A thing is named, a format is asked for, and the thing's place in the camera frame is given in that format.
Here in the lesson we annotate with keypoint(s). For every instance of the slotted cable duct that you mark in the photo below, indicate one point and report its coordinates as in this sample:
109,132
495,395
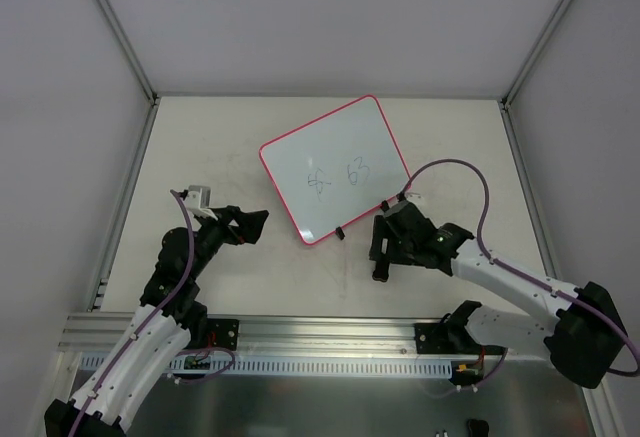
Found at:
299,366

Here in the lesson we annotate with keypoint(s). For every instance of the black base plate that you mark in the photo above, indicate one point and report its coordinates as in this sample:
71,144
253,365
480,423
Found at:
221,332
440,339

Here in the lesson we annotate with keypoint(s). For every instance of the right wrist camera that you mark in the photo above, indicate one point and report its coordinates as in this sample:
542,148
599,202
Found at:
413,197

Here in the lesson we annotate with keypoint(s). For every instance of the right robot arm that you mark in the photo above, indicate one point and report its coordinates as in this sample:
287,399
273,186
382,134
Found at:
578,330

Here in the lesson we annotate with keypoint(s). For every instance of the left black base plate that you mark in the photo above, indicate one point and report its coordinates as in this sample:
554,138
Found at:
221,332

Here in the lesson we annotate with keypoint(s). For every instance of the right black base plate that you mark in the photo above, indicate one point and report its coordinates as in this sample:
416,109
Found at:
440,339

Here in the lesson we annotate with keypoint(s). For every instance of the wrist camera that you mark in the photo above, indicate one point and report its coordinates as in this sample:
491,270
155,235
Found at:
413,197
196,199

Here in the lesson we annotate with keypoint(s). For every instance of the right aluminium frame post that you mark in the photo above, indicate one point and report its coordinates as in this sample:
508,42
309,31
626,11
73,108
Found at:
559,11

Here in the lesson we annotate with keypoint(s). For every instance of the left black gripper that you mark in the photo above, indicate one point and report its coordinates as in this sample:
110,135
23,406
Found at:
236,225

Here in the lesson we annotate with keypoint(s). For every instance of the black object bottom edge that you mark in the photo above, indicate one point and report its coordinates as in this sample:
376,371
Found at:
478,428

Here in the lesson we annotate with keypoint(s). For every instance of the left aluminium frame post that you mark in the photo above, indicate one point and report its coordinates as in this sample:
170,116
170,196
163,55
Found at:
118,32

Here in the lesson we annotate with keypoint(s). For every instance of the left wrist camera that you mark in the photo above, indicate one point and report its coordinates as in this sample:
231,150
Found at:
196,199

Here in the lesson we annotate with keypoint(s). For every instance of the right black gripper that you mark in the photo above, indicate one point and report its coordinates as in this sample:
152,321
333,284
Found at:
392,235

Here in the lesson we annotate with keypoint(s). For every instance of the pink framed whiteboard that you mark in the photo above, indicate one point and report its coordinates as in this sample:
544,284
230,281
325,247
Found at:
336,168

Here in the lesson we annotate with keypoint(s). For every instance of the aluminium frame post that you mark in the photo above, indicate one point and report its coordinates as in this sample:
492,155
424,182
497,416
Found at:
559,11
118,32

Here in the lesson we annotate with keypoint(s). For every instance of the black whiteboard eraser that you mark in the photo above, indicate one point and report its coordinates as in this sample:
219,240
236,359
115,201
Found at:
381,271

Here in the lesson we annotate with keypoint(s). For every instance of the aluminium mounting rail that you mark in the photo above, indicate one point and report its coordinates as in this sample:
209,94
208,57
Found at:
273,336

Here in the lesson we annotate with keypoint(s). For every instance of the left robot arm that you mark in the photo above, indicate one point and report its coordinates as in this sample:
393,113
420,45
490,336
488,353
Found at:
168,320

